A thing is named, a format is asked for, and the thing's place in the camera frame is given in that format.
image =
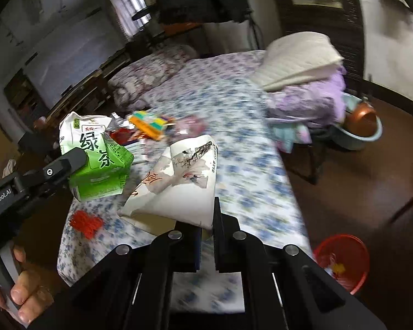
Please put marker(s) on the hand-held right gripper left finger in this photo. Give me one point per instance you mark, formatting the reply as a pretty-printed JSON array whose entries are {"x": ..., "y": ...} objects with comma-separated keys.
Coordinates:
[{"x": 192, "y": 247}]

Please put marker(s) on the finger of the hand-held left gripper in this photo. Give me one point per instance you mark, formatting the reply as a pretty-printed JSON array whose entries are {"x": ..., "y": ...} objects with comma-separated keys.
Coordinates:
[{"x": 67, "y": 163}]

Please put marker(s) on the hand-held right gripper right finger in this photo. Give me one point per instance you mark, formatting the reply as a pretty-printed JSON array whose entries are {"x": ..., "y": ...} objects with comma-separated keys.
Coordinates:
[{"x": 227, "y": 244}]

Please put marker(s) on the green tea carton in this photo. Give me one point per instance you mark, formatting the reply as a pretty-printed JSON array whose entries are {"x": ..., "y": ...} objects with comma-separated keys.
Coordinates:
[{"x": 99, "y": 178}]

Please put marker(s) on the white printed paper bag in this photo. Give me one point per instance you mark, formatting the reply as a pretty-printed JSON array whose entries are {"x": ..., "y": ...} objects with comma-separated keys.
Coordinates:
[{"x": 179, "y": 196}]

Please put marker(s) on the foil snack bag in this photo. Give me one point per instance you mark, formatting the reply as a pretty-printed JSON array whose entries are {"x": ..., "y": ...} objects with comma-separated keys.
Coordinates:
[{"x": 124, "y": 136}]

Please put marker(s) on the yellow cardboard box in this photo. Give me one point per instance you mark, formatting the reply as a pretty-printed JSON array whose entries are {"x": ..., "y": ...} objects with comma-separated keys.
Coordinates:
[{"x": 148, "y": 123}]

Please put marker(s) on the red waste basket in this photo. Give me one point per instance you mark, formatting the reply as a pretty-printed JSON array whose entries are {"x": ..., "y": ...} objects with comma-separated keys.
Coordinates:
[{"x": 354, "y": 251}]

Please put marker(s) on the person's left hand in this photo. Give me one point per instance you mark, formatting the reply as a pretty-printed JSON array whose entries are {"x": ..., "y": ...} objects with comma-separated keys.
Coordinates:
[{"x": 31, "y": 288}]

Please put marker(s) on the white cloth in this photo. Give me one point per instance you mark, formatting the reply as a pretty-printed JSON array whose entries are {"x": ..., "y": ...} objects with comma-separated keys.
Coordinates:
[{"x": 11, "y": 169}]

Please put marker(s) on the red plastic net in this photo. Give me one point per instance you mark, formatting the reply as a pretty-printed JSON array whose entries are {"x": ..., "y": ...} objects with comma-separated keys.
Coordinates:
[{"x": 86, "y": 223}]

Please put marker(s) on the long wooden desk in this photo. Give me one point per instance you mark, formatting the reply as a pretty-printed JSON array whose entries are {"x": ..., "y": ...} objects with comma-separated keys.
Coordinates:
[{"x": 86, "y": 89}]

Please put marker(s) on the yellow scrap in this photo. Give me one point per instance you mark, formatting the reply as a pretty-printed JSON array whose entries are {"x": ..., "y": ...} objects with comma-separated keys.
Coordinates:
[{"x": 338, "y": 268}]

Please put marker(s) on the rolled floral quilt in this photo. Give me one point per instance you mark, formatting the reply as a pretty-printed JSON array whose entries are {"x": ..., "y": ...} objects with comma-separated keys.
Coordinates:
[{"x": 148, "y": 75}]

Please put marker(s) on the dark stool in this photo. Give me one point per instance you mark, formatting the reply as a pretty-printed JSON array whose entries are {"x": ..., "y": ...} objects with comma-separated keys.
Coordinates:
[{"x": 313, "y": 158}]

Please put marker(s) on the clear-wrapped red packet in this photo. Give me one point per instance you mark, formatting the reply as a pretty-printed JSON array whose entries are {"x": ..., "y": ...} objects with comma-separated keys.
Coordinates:
[{"x": 189, "y": 125}]

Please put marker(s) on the folded purple blanket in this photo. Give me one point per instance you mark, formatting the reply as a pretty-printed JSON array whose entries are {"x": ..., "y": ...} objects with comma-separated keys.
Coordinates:
[{"x": 303, "y": 106}]

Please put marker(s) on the light blue basin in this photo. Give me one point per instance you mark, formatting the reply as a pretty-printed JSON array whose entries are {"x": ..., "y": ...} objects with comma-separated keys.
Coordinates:
[{"x": 358, "y": 142}]

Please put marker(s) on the purple floral bedsheet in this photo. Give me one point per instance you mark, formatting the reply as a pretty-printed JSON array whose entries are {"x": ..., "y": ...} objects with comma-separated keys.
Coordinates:
[{"x": 223, "y": 65}]

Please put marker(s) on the copper-coloured basin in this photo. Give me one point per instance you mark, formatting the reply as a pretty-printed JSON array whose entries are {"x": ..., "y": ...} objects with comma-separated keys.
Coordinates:
[{"x": 359, "y": 118}]

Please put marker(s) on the white quilted pillow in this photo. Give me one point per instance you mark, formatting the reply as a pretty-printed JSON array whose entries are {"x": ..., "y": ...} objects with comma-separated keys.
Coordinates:
[{"x": 296, "y": 58}]

